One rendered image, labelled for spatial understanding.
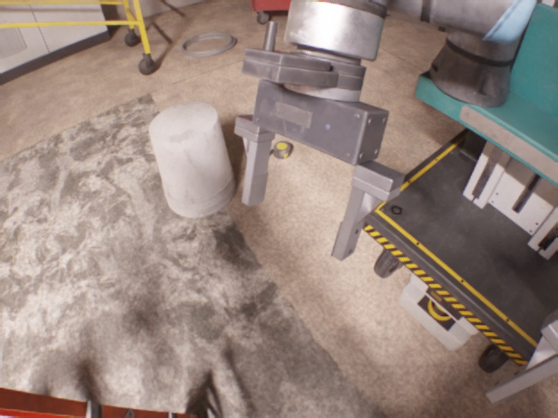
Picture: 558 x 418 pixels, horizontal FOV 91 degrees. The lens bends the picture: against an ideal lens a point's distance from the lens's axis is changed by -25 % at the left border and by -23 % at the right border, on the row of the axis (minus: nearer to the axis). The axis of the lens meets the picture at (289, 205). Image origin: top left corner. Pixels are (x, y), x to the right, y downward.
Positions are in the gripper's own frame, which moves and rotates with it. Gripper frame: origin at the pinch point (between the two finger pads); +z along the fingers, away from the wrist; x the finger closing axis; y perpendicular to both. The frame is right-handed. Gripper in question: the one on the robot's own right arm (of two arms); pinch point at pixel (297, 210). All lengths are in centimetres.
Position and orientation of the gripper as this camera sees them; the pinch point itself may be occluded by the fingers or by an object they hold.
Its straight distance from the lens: 38.7
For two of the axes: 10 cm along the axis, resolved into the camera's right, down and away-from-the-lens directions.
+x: -7.5, -4.1, 5.2
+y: 6.4, -2.4, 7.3
